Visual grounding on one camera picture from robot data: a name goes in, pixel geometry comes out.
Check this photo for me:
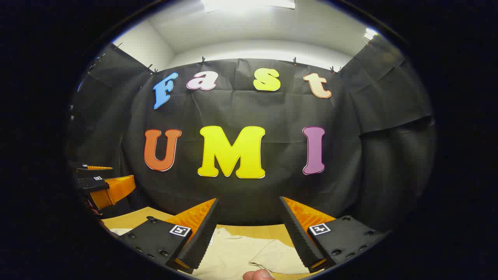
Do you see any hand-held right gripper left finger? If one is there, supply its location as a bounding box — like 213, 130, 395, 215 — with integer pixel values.
116, 198, 219, 274

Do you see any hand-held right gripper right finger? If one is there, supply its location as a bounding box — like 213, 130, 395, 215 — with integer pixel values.
279, 196, 391, 273

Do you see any cream white garment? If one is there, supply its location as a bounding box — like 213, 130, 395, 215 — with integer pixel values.
109, 227, 312, 280

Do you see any black backdrop cloth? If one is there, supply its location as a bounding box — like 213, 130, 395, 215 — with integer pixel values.
66, 34, 436, 234

